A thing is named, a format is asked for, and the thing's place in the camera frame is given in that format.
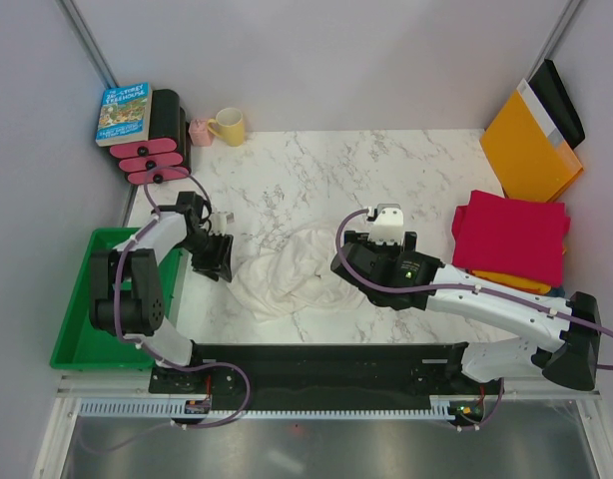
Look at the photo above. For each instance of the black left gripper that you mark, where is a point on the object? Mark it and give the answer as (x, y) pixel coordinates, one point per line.
(219, 264)

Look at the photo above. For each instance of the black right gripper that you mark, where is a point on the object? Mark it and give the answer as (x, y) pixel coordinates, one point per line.
(408, 242)

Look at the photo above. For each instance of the white t shirt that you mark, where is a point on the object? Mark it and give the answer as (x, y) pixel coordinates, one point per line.
(284, 281)

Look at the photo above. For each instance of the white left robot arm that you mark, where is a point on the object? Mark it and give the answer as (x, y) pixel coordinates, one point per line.
(126, 292)

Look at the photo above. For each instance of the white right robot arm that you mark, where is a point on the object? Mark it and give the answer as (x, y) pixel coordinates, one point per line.
(553, 337)

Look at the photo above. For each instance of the black pink drawer organizer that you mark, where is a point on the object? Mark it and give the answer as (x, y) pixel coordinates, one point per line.
(166, 154)

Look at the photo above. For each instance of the small pink container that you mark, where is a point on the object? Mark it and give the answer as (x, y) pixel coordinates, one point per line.
(199, 133)

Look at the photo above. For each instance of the yellow mug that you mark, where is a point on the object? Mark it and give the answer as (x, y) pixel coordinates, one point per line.
(228, 125)

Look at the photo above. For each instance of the orange folded t shirt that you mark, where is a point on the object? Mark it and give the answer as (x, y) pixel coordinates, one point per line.
(511, 282)

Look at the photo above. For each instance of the green plastic tray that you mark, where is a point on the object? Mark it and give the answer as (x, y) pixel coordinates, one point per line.
(79, 346)

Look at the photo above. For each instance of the red folded t shirt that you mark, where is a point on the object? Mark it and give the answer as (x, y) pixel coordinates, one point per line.
(515, 237)

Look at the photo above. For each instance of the blue treehouse book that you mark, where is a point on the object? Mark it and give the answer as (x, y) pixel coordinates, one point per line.
(125, 114)

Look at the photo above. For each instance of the blue folded t shirt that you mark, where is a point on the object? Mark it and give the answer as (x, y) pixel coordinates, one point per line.
(556, 292)

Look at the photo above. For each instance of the black folder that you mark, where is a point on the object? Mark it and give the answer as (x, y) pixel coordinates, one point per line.
(551, 92)

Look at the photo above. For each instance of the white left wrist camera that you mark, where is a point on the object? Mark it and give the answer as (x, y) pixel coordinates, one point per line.
(219, 223)

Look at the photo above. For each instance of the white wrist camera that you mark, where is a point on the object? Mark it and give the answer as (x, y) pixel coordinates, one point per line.
(387, 225)
(219, 223)

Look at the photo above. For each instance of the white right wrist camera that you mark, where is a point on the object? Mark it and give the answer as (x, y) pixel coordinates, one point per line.
(387, 225)

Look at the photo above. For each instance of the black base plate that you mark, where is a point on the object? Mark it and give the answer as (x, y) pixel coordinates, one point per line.
(324, 376)

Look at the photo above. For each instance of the white cable duct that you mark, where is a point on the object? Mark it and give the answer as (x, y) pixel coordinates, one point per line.
(187, 409)

